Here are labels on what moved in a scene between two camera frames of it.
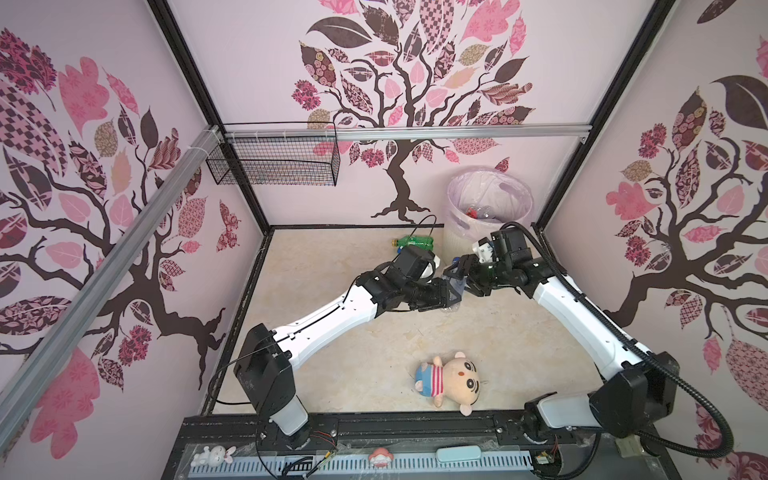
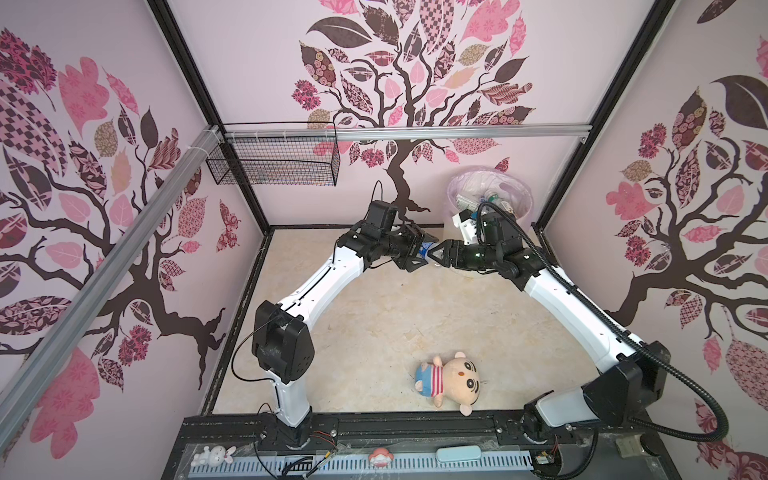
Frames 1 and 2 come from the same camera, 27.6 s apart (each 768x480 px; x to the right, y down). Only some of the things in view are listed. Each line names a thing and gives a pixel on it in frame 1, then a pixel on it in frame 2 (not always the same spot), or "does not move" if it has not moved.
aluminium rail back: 527,131 does not move
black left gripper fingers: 623,451 does not move
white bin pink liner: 481,201 does not move
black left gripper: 439,297 -> 414,237
